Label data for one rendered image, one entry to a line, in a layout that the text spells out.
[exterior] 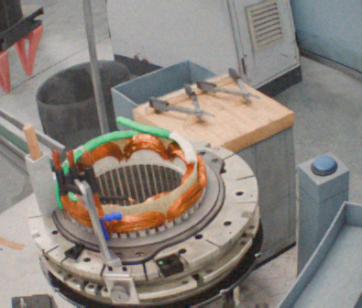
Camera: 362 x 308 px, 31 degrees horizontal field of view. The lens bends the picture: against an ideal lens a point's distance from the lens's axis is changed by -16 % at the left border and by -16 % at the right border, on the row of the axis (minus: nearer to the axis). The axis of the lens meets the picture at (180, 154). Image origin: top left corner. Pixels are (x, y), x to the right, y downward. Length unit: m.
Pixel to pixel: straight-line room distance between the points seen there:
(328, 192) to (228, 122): 0.22
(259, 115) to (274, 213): 0.18
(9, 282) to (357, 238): 0.75
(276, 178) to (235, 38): 2.10
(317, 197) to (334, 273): 0.21
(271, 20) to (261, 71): 0.28
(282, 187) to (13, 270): 0.58
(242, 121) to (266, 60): 2.30
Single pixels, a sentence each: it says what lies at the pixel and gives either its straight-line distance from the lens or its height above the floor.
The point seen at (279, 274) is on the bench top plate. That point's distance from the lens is 1.28.
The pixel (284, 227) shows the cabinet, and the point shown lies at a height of 0.84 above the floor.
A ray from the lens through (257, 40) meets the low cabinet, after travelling 3.37.
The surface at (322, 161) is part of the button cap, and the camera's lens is 1.09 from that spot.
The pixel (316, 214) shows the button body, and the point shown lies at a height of 0.98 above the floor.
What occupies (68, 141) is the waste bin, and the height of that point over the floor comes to 0.41.
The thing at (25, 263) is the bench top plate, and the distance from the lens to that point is 1.43.
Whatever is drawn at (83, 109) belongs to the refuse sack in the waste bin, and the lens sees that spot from 2.52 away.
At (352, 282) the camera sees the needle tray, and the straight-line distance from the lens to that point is 0.88.
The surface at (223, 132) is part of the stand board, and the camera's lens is 1.15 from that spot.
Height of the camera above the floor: 1.63
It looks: 31 degrees down
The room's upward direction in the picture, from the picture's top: 9 degrees counter-clockwise
